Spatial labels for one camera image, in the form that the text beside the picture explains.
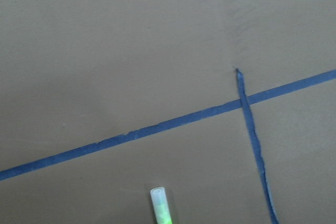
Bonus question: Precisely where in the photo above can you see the green highlighter pen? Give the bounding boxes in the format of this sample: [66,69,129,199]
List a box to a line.
[150,187,173,224]

